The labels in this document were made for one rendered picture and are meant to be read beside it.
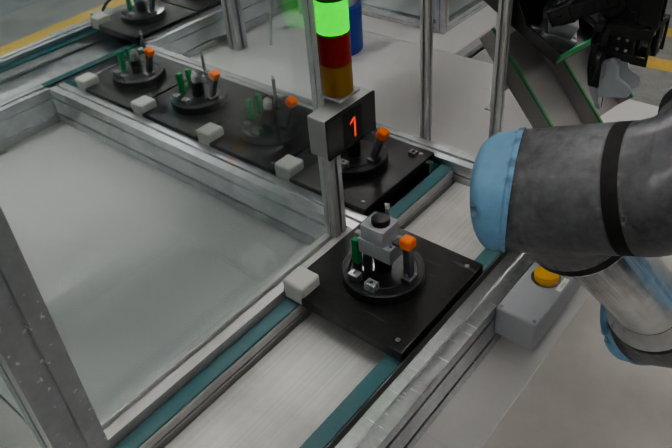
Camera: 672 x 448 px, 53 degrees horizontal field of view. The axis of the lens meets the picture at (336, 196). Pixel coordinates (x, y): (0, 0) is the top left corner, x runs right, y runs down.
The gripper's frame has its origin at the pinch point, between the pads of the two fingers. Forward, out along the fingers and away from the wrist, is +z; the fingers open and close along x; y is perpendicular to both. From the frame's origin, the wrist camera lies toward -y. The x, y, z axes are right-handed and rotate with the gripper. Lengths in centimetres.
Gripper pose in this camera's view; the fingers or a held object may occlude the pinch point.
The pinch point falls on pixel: (595, 99)
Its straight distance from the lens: 113.6
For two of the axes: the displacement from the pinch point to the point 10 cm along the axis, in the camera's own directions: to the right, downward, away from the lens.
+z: 0.7, 8.0, 6.0
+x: 6.4, -5.0, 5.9
